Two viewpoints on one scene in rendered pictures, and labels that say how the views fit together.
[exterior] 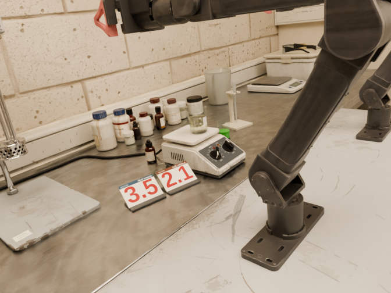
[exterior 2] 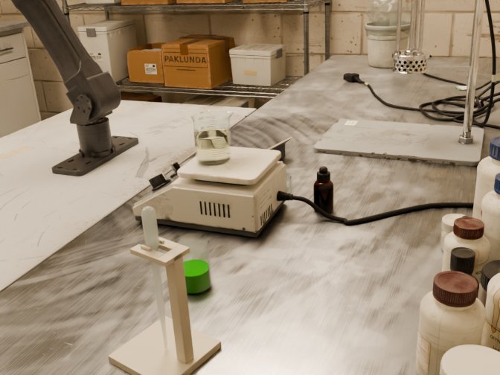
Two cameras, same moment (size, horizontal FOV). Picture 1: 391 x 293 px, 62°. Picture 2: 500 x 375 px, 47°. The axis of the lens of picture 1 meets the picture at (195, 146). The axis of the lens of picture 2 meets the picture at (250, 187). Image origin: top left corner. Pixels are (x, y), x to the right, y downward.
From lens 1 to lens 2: 1.64 m
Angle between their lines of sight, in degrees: 132
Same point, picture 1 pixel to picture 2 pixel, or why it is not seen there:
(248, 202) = (132, 172)
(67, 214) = (335, 136)
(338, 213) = (38, 173)
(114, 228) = (268, 141)
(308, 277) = not seen: hidden behind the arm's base
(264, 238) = (117, 145)
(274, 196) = not seen: hidden behind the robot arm
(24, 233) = (351, 123)
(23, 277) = (305, 117)
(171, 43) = not seen: outside the picture
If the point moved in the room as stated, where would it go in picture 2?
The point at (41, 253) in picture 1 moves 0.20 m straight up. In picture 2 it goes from (314, 125) to (313, 31)
